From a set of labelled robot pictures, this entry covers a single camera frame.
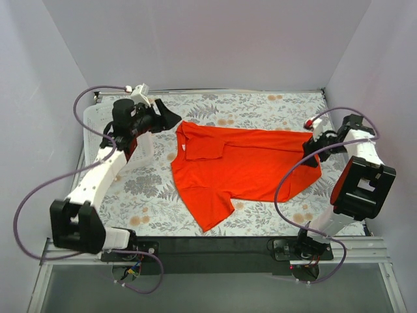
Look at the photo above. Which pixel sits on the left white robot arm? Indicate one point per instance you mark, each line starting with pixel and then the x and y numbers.
pixel 75 222

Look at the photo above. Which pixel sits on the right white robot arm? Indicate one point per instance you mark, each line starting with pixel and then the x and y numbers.
pixel 359 192

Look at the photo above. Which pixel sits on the white plastic laundry basket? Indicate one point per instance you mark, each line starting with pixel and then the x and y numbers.
pixel 97 117

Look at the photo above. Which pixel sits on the orange t shirt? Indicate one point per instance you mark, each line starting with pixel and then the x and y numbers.
pixel 215 165

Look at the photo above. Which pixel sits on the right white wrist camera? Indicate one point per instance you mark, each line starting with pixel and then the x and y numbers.
pixel 316 126

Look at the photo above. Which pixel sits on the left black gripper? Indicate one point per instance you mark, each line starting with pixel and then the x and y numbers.
pixel 157 118

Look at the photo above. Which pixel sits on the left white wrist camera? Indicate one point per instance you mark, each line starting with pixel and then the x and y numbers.
pixel 138 93

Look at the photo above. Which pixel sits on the aluminium frame rail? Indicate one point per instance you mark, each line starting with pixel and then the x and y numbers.
pixel 354 275

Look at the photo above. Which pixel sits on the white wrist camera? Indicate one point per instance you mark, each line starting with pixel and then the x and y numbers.
pixel 138 93
pixel 316 126

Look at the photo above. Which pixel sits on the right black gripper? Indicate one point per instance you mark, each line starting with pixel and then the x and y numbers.
pixel 315 147

